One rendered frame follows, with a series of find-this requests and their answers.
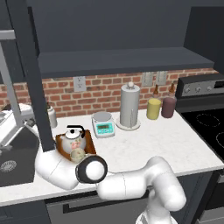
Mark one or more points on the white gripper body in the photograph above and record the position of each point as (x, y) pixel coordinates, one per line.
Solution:
(11, 125)

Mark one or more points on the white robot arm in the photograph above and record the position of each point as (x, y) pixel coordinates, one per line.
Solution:
(163, 186)

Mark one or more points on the grey-framed dark cabinet door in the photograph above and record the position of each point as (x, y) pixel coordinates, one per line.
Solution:
(8, 84)

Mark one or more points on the dark grey cabinet door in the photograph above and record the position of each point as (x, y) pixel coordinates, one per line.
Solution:
(35, 87)

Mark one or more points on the white floral kettle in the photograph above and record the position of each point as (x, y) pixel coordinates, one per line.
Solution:
(74, 141)

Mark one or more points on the pale floral mug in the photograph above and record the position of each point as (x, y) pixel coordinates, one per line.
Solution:
(77, 155)

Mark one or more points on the brown wooden tray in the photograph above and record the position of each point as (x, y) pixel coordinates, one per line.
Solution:
(90, 144)

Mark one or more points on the dark sink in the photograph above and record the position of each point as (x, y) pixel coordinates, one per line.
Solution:
(17, 163)

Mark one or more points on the silver shaker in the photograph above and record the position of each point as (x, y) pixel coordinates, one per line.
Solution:
(52, 118)

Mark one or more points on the teal kitchen scale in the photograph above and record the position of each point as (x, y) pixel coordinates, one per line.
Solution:
(103, 125)

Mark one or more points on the grey drawer front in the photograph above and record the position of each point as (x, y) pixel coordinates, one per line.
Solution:
(87, 214)

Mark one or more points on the paper towel holder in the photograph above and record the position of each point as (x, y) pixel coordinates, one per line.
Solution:
(129, 105)

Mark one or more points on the yellow canister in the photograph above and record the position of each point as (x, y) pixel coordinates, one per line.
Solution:
(153, 109)

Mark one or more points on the brown bottle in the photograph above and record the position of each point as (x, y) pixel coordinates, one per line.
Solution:
(156, 92)
(172, 90)

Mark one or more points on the maroon canister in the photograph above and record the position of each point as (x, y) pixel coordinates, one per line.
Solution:
(169, 108)

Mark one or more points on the black stove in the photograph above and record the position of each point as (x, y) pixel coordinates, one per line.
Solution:
(204, 122)

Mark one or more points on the grey wall outlet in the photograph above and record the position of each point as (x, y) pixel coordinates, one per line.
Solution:
(79, 84)
(161, 78)
(147, 79)

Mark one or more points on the dark grey wall cabinet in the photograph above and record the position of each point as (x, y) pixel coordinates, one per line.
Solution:
(116, 35)

